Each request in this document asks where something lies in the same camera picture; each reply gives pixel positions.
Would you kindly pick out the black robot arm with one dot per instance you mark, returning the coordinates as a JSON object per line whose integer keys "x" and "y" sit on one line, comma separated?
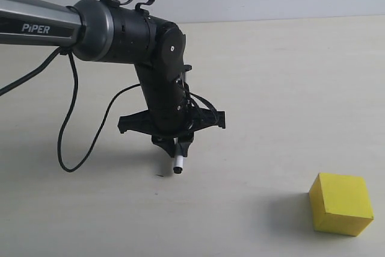
{"x": 103, "y": 31}

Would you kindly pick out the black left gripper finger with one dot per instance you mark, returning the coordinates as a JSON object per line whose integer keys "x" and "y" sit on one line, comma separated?
{"x": 167, "y": 144}

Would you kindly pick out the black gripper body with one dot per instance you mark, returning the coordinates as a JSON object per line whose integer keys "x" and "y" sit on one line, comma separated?
{"x": 170, "y": 124}

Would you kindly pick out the black white whiteboard marker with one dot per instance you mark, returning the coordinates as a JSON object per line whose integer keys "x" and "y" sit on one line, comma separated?
{"x": 178, "y": 158}

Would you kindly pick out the yellow cube block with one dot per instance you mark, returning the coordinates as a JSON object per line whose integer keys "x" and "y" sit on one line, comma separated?
{"x": 340, "y": 204}

